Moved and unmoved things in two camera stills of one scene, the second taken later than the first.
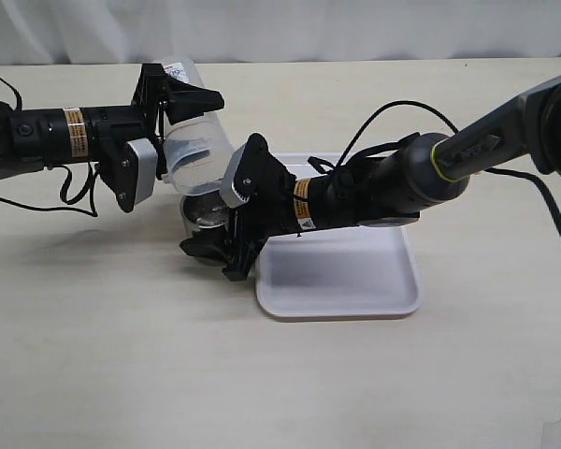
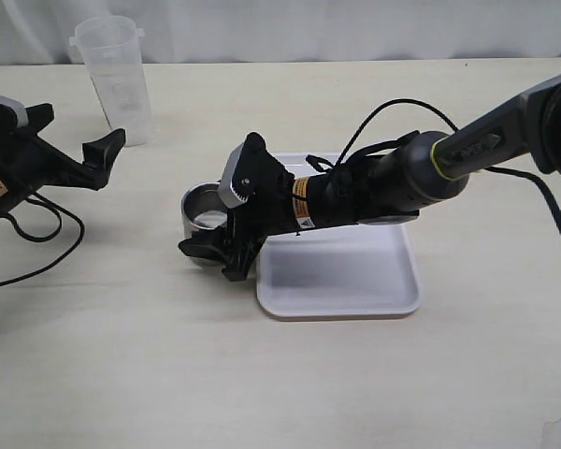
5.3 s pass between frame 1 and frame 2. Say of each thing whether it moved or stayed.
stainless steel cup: stayed
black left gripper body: moved
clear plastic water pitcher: moved
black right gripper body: stayed
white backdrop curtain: stayed
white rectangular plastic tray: stayed
